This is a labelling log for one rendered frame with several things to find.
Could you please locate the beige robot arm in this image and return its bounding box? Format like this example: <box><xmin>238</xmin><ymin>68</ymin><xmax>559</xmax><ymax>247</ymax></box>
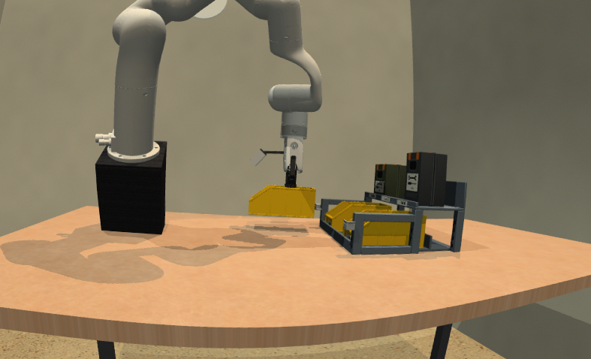
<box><xmin>95</xmin><ymin>0</ymin><xmax>322</xmax><ymax>163</ymax></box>

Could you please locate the grey shelf rack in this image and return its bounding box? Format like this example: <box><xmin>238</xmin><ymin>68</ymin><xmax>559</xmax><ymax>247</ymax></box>
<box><xmin>315</xmin><ymin>181</ymin><xmax>467</xmax><ymax>255</ymax></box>

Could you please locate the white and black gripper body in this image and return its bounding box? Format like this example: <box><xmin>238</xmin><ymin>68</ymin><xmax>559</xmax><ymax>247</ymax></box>
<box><xmin>280</xmin><ymin>135</ymin><xmax>306</xmax><ymax>173</ymax></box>

